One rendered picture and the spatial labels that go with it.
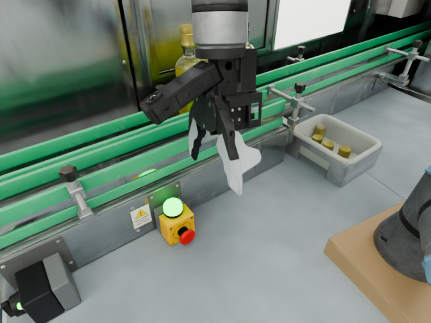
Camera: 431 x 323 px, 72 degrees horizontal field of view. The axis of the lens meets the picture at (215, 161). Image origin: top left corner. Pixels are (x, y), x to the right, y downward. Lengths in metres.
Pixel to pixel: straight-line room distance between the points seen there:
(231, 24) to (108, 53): 0.50
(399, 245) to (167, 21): 0.75
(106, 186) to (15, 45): 0.37
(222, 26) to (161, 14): 0.46
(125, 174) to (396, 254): 0.57
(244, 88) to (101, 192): 0.36
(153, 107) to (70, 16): 0.47
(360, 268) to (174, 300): 0.38
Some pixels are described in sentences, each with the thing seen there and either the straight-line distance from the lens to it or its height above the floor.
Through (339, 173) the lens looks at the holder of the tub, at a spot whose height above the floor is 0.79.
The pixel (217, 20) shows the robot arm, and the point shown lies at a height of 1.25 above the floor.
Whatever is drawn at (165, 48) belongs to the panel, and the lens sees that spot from 0.87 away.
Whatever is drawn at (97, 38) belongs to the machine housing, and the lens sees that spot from 0.84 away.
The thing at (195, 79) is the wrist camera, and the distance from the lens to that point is 0.40.
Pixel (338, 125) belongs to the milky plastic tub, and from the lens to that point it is 1.05.
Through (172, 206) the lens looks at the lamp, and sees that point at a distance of 0.67.
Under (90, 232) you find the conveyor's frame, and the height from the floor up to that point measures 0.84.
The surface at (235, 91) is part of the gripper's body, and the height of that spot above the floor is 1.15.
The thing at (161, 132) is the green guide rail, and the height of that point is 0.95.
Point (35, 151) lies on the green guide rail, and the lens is 0.76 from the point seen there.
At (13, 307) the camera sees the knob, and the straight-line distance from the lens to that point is 0.69.
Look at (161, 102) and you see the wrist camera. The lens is 0.39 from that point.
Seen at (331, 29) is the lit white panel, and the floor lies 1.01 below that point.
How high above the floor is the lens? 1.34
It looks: 39 degrees down
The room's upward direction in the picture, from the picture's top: straight up
